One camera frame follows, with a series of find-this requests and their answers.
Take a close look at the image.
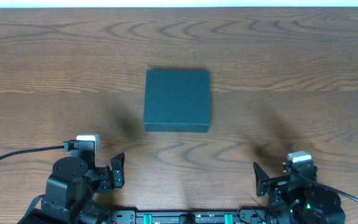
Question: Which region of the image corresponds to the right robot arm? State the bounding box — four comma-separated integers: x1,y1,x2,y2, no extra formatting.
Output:
253,159,346,224

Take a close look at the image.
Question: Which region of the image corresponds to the left black cable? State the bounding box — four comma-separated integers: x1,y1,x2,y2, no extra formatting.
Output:
0,144,67,177

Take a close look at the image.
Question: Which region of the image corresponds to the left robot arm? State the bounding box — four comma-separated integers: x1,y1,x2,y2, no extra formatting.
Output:
19,140,125,223

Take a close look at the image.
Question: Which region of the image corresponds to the right black cable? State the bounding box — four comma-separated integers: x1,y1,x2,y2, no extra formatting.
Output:
293,169,358,218

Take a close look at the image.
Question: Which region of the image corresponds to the black cable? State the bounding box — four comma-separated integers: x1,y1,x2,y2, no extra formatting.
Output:
0,144,67,177
293,169,358,218

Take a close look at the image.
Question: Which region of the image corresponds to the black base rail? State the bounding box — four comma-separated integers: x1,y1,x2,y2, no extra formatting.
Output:
108,208,266,224

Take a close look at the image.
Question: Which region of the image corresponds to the dark green box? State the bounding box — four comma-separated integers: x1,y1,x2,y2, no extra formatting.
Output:
143,70,211,133

